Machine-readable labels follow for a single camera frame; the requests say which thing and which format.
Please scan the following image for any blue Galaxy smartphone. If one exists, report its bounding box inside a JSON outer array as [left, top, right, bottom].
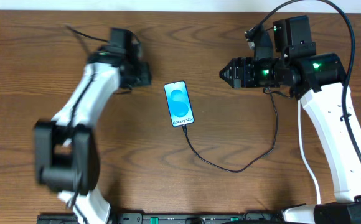
[[164, 80, 195, 127]]

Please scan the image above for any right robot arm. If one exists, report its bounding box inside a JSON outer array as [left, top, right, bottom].
[[219, 16, 361, 223]]

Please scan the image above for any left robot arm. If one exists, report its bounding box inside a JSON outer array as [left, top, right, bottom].
[[34, 25, 151, 223]]

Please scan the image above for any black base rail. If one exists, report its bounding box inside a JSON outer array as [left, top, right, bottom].
[[37, 212, 349, 224]]

